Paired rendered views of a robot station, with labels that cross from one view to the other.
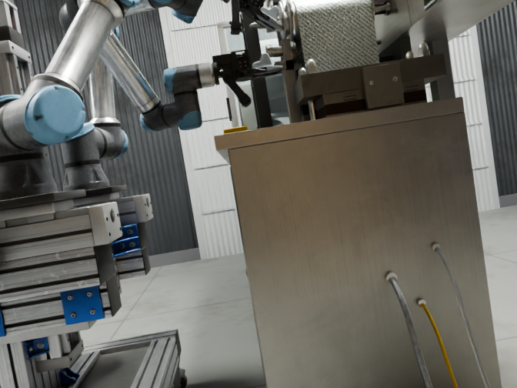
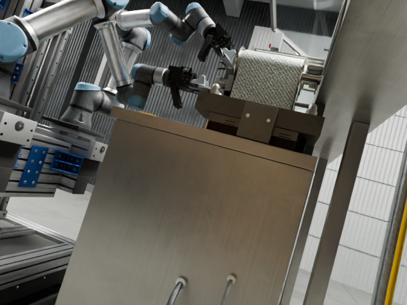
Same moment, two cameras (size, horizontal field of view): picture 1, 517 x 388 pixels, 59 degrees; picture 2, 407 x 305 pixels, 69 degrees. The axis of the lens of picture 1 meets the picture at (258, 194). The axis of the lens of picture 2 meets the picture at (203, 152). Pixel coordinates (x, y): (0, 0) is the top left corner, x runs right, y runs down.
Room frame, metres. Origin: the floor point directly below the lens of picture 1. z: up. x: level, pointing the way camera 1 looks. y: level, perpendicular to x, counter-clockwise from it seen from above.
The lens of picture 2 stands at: (0.36, -0.54, 0.76)
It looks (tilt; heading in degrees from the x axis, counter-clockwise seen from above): 5 degrees up; 19
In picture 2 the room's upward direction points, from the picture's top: 17 degrees clockwise
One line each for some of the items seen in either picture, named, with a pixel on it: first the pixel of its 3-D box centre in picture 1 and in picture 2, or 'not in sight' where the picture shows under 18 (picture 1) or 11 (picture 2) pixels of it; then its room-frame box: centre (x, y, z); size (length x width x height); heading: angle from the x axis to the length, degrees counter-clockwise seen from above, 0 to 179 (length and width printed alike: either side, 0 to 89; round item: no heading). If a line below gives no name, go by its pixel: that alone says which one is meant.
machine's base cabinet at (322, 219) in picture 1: (302, 230); (231, 235); (2.44, -0.21, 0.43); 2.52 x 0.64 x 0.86; 2
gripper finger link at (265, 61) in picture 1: (266, 62); (201, 82); (1.41, -0.09, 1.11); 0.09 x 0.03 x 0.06; 83
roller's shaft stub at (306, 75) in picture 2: (378, 9); (311, 77); (1.51, -0.48, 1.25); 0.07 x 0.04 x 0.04; 92
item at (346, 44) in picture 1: (340, 51); (261, 95); (1.44, -0.33, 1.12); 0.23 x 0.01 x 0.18; 92
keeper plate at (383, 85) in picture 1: (382, 85); (257, 122); (1.23, -0.38, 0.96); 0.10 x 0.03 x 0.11; 92
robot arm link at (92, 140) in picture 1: (80, 142); (86, 95); (1.58, 0.58, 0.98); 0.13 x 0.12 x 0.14; 158
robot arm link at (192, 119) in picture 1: (184, 112); (137, 95); (1.43, 0.19, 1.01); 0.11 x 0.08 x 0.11; 57
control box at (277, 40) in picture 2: not in sight; (275, 42); (2.05, -0.20, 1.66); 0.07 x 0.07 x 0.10; 3
